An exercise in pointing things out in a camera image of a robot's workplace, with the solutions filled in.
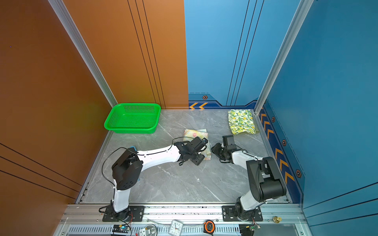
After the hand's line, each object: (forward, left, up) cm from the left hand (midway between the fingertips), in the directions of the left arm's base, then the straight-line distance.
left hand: (200, 153), depth 89 cm
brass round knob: (-33, -37, -3) cm, 50 cm away
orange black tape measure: (-37, -4, -2) cm, 37 cm away
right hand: (+5, -9, -3) cm, 10 cm away
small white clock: (-37, +12, -3) cm, 39 cm away
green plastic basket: (+33, +52, -6) cm, 62 cm away
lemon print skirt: (+29, -31, -2) cm, 42 cm away
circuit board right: (-36, -26, -5) cm, 45 cm away
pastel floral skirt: (+15, +7, -1) cm, 16 cm away
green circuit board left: (-38, +39, -7) cm, 55 cm away
